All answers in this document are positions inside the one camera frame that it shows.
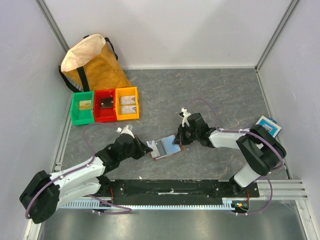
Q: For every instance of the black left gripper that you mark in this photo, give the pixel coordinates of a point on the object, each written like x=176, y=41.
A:
x=143, y=148

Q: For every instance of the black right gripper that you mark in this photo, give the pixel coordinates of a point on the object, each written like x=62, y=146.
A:
x=184, y=133

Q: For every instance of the brown leather card holder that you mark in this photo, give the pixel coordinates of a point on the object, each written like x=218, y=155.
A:
x=170, y=148

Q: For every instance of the grey striped card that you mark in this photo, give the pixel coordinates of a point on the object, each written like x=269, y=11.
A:
x=158, y=149

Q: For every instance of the white VIP card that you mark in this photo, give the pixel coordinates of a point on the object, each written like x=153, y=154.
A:
x=128, y=109

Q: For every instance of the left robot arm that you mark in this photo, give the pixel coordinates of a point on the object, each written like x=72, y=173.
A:
x=46, y=192

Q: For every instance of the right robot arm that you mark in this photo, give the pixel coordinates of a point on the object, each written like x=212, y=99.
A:
x=262, y=152

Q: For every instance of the silver VIP card in bin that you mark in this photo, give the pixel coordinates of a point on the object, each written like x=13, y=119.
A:
x=128, y=100

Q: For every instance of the black VIP card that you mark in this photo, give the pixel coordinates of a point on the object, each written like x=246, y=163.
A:
x=106, y=103

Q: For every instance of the gold card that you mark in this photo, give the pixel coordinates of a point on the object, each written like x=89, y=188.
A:
x=84, y=105

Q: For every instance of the red plastic bin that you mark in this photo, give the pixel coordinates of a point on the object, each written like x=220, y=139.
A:
x=104, y=115

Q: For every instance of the yellow plastic bin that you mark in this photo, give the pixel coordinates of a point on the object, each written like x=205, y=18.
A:
x=125, y=92

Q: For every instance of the green plastic bin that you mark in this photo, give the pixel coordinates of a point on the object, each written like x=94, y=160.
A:
x=78, y=117

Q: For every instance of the blue razor box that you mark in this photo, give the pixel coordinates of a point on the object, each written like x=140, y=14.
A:
x=270, y=125

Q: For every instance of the tan paper tote bag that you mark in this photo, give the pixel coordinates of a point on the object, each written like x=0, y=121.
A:
x=93, y=65

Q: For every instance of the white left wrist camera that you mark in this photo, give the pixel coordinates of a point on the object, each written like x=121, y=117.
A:
x=126, y=130

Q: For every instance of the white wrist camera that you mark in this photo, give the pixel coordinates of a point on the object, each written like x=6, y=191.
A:
x=126, y=130
x=184, y=114

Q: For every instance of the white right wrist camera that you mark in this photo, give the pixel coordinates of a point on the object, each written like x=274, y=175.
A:
x=184, y=114

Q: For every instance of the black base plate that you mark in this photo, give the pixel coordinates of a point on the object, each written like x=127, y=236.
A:
x=124, y=188

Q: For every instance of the aluminium front rail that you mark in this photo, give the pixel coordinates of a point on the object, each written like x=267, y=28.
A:
x=281, y=189

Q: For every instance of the aluminium corner post left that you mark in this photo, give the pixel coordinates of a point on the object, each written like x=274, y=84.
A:
x=52, y=24

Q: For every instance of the aluminium corner post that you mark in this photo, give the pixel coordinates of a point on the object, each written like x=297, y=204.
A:
x=277, y=33
x=52, y=24

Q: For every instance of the aluminium corner post right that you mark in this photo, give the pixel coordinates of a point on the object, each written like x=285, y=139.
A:
x=277, y=33

